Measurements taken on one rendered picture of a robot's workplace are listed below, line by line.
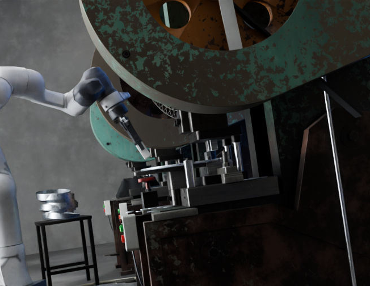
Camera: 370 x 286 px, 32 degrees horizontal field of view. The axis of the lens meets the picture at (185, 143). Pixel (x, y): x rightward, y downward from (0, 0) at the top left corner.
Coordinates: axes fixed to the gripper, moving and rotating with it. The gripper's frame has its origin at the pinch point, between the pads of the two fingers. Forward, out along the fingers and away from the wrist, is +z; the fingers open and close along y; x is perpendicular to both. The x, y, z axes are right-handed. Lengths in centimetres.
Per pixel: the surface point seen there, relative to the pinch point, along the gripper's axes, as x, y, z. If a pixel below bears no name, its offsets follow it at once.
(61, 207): -60, -253, 0
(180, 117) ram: 14.3, 37.5, -2.1
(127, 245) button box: -25.4, 13.2, 27.0
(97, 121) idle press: 2, -270, -44
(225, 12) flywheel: 36, 77, -19
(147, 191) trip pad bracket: -7.6, 1.8, 14.7
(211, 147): 18.0, 35.2, 12.8
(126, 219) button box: -20.6, 13.1, 18.5
